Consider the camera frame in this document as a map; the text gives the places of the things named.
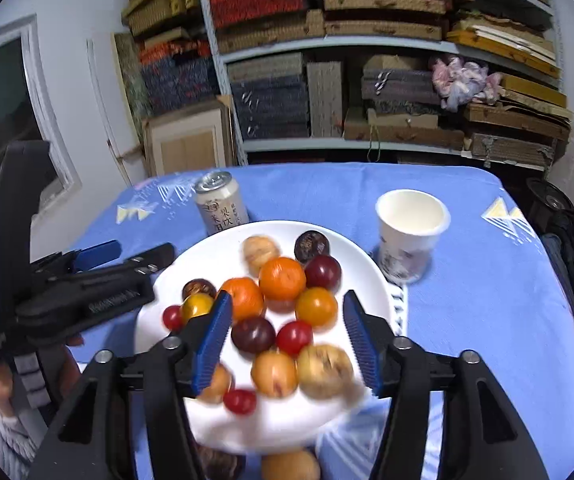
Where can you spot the pink plastic bag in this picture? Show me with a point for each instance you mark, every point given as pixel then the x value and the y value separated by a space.
pixel 459 80

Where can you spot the beverage can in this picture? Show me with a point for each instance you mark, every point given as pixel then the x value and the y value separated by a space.
pixel 222 210

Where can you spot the white board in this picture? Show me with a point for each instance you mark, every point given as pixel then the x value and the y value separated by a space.
pixel 104 100

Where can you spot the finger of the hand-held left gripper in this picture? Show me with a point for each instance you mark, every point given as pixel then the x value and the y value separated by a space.
pixel 99 252
pixel 152 257

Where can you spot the large mandarin orange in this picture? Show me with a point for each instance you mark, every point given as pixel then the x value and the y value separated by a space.
pixel 282 277

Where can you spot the printed paper cup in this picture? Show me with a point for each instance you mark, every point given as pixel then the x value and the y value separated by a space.
pixel 407 245

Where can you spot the tan passion fruit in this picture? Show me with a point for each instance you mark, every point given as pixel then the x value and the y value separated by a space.
pixel 291 467
pixel 261 254

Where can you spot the pile of mixed gift boxes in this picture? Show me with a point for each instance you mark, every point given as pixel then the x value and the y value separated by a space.
pixel 177 80

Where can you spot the orange passion fruit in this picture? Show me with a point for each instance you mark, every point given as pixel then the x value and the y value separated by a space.
pixel 217 385
pixel 274 372

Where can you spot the cardboard framed box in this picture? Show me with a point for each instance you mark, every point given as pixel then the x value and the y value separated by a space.
pixel 182 145

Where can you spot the blue patterned tablecloth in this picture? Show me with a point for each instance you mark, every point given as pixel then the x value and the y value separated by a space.
pixel 492 335

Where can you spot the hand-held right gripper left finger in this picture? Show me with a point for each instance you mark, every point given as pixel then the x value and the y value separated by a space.
pixel 214 345

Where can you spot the white plate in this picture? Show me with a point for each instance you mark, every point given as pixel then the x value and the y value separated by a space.
pixel 207 265

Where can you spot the brownish passion fruit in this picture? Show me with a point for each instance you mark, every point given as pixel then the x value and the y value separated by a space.
pixel 324 371

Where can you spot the white metal shelf rack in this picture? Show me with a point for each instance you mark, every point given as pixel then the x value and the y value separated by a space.
pixel 292 146

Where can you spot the red cherry tomato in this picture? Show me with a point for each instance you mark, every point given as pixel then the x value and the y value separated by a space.
pixel 172 317
pixel 294 337
pixel 239 401

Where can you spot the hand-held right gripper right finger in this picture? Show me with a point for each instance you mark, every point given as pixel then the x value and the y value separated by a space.
pixel 362 345

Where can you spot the dark water chestnut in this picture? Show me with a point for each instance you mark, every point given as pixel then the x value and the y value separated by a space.
pixel 222 465
pixel 198 290
pixel 312 246

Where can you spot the green marbled panel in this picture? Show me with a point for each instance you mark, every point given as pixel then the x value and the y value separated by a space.
pixel 132 80

